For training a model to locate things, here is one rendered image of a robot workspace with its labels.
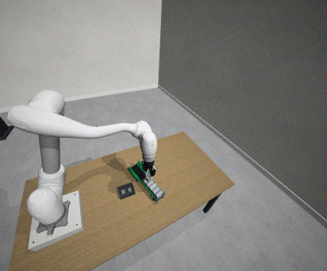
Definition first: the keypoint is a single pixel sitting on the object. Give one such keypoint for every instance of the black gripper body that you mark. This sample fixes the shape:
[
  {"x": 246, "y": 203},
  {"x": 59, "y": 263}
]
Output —
[{"x": 149, "y": 164}]

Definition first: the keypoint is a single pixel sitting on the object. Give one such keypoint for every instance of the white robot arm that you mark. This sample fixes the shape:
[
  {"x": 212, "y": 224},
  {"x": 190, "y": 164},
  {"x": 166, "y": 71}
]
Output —
[{"x": 44, "y": 116}]

